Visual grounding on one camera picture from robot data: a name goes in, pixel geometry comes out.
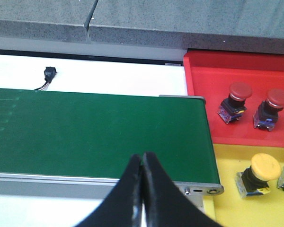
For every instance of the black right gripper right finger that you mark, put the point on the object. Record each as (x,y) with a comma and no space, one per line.
(165,205)

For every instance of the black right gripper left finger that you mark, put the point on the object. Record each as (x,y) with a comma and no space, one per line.
(123,205)

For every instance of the red mushroom push button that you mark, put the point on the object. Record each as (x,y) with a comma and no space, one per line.
(266,115)
(232,108)

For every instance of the yellow plastic bin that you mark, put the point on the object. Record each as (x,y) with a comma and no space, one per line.
(229,209)

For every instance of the green conveyor belt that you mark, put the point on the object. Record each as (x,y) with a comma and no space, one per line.
(94,135)

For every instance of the red plastic bin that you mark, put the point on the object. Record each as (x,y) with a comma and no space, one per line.
(210,73)

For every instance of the grey stone counter slab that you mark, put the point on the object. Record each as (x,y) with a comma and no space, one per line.
(51,20)

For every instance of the white counter base panel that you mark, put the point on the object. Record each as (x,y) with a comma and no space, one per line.
(91,52)

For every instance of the far conveyor side rail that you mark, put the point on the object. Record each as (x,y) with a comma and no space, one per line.
(192,97)

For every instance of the aluminium conveyor side rail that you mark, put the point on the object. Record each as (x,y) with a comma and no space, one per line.
(87,187)

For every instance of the black cable connector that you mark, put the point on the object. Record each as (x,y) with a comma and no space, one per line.
(49,75)

